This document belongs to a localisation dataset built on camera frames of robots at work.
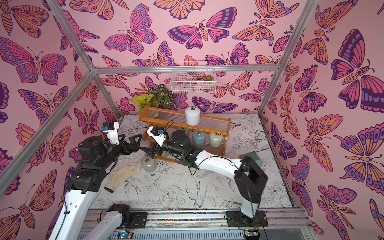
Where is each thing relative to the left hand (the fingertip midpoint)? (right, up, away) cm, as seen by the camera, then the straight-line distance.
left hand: (134, 133), depth 68 cm
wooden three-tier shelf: (+14, +2, +16) cm, 21 cm away
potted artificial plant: (+2, +24, +34) cm, 42 cm away
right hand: (+5, -1, +1) cm, 5 cm away
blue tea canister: (+30, -3, +11) cm, 32 cm away
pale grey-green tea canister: (+38, -4, +11) cm, 40 cm away
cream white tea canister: (+1, -18, +18) cm, 25 cm away
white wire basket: (+27, +35, +27) cm, 52 cm away
